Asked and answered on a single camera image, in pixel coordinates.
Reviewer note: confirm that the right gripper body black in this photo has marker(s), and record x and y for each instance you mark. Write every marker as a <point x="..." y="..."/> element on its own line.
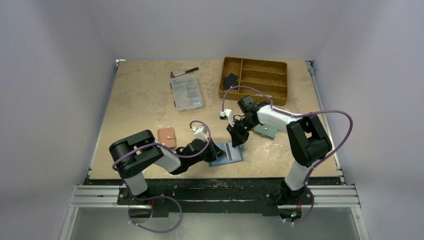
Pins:
<point x="236" y="130"/>

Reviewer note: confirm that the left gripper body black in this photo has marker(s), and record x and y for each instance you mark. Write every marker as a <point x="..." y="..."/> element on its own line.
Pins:
<point x="212" y="150"/>

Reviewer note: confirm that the blue leather card holder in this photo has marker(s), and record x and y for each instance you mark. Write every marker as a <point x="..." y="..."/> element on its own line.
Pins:
<point x="223" y="160"/>

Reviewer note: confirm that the black VIP credit card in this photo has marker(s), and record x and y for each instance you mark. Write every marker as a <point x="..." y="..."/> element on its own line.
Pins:
<point x="228" y="83"/>

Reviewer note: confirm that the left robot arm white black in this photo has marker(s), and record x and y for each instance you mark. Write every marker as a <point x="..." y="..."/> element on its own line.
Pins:
<point x="133" y="154"/>

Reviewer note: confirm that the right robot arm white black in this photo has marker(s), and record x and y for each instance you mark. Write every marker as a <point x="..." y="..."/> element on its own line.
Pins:
<point x="308" y="140"/>

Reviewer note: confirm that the teal green card holder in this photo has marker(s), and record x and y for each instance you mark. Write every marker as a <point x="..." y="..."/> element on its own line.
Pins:
<point x="266" y="130"/>

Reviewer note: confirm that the pink leather card holder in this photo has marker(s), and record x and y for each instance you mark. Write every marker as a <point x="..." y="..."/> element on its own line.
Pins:
<point x="167" y="137"/>

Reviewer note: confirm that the clear plastic screw organizer box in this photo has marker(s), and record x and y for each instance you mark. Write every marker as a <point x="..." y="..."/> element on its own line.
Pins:
<point x="186" y="93"/>

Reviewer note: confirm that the wicker cutlery tray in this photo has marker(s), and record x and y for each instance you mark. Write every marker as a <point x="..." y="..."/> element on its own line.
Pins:
<point x="267" y="76"/>

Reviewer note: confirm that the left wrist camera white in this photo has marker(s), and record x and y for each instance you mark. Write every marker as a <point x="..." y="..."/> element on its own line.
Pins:
<point x="201" y="133"/>

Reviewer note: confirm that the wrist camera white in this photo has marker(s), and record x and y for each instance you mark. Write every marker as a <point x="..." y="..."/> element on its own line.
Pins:
<point x="201" y="133"/>
<point x="227" y="114"/>

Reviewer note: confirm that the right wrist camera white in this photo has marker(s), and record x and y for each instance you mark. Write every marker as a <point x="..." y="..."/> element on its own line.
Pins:
<point x="227" y="114"/>

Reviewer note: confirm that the black metal base rail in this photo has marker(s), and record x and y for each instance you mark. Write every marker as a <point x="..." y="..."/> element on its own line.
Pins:
<point x="212" y="195"/>

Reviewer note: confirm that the claw hammer black handle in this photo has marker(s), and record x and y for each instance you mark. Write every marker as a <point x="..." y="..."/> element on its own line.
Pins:
<point x="172" y="75"/>

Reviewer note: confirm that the aluminium frame rail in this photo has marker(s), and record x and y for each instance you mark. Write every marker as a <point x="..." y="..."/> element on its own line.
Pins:
<point x="107" y="196"/>

